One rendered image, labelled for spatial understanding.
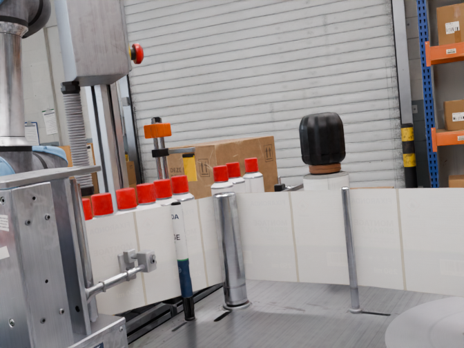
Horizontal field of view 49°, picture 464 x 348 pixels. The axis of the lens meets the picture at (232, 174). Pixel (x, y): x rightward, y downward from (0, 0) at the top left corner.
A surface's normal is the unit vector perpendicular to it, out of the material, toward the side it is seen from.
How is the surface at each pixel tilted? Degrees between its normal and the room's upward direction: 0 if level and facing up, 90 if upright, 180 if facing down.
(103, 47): 90
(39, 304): 90
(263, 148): 90
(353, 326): 0
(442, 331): 0
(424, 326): 0
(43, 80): 90
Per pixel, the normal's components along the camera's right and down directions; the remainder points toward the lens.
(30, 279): 0.85, -0.04
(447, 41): -0.39, 0.15
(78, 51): 0.40, 0.04
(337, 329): -0.11, -0.99
